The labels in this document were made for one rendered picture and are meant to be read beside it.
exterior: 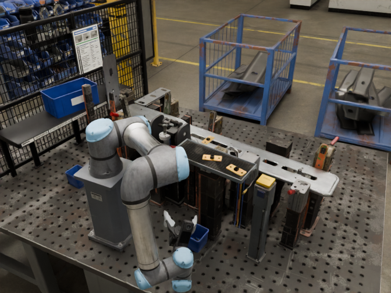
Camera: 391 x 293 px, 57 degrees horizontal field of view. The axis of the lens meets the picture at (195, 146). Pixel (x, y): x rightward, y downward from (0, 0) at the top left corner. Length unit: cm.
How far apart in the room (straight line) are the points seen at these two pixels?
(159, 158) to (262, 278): 83
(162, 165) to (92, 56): 155
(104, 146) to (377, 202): 153
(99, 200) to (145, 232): 48
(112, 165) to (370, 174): 160
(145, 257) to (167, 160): 35
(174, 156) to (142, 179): 14
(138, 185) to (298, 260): 95
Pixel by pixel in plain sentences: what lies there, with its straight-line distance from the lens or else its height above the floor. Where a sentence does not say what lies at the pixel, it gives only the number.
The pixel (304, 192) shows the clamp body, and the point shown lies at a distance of 165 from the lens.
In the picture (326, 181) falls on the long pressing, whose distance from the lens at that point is 184.
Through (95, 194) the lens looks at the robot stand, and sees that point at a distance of 170.
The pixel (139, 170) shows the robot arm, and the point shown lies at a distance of 118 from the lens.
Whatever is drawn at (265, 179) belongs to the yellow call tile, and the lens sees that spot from 152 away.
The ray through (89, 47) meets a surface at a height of 131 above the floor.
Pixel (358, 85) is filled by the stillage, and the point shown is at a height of 59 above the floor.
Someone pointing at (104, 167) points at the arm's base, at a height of 115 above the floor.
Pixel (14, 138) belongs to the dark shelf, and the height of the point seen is 103.
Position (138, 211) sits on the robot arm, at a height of 125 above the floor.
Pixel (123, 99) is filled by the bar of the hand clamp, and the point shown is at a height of 120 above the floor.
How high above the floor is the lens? 209
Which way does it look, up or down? 33 degrees down
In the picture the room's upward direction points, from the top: straight up
